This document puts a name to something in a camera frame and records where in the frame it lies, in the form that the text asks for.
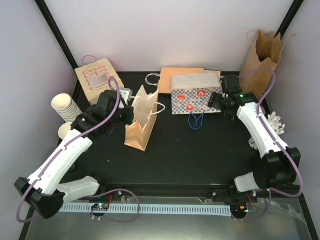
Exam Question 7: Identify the upper stack of paper cups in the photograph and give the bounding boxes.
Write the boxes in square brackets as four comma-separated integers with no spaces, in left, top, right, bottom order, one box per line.
[51,93,82,122]

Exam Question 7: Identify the Cakes printed paper bag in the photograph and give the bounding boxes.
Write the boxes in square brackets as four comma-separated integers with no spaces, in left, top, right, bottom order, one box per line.
[74,55,124,105]

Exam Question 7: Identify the lower stack of paper cups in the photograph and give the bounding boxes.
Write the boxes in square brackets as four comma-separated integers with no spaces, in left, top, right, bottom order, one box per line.
[57,122,72,140]

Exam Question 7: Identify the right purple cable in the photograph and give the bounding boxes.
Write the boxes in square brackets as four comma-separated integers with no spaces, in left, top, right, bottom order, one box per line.
[231,67,304,222]

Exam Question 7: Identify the stack of paper cups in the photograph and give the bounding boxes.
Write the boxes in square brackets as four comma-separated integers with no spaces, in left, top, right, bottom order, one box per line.
[51,93,82,122]
[57,122,72,140]

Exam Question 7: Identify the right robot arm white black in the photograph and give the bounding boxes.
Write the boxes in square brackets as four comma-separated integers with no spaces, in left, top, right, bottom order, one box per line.
[207,75,303,202]

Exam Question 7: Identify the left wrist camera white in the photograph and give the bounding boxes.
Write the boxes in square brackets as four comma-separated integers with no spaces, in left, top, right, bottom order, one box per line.
[119,88,133,104]

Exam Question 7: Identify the orange paper bag white handles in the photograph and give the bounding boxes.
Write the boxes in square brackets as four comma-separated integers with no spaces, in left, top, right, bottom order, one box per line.
[124,85,166,151]

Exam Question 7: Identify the tall brown paper bag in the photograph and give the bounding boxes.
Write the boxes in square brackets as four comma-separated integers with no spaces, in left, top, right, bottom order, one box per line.
[239,29,288,100]

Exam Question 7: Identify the flat kraft bag brown handles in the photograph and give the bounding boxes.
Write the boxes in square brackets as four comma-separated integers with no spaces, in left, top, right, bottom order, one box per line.
[203,69,222,81]

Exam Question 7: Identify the blue checkered paper bag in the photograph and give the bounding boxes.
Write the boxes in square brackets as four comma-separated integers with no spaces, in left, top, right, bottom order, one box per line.
[171,71,222,130]

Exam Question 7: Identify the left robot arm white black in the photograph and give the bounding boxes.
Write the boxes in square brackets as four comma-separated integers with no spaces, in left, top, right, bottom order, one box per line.
[14,88,134,219]

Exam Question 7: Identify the flat orange paper bag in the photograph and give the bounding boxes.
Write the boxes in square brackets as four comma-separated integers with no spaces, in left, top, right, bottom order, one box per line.
[144,67,204,94]

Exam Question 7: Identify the white slotted cable duct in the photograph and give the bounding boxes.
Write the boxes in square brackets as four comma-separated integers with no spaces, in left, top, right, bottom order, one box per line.
[59,202,231,217]

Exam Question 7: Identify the white wrapped straws in cup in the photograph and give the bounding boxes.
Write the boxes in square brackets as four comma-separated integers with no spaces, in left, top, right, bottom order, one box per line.
[248,111,285,150]

